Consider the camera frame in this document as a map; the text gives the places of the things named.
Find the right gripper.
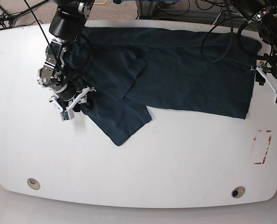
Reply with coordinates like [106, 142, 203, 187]
[56, 86, 93, 110]

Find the dark teal T-shirt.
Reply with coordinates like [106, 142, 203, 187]
[64, 27, 256, 146]

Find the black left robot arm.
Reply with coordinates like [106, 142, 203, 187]
[230, 0, 277, 80]

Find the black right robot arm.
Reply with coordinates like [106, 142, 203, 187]
[37, 0, 95, 113]

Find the red tape rectangle marking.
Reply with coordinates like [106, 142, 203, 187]
[251, 130, 272, 165]

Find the black tripod stand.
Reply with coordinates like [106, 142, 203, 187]
[0, 0, 48, 30]

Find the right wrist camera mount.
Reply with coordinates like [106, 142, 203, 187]
[49, 87, 96, 121]

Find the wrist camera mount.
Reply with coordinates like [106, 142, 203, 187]
[251, 60, 277, 105]
[49, 87, 96, 121]

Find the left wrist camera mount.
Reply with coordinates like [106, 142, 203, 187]
[251, 60, 277, 105]

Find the left table cable grommet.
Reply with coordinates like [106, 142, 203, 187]
[27, 178, 40, 190]

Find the table cable grommet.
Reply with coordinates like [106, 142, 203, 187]
[27, 178, 40, 190]
[231, 186, 245, 198]

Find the grey metal frame leg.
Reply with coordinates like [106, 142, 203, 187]
[135, 0, 158, 20]

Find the right table cable grommet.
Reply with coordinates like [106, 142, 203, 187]
[231, 186, 245, 198]

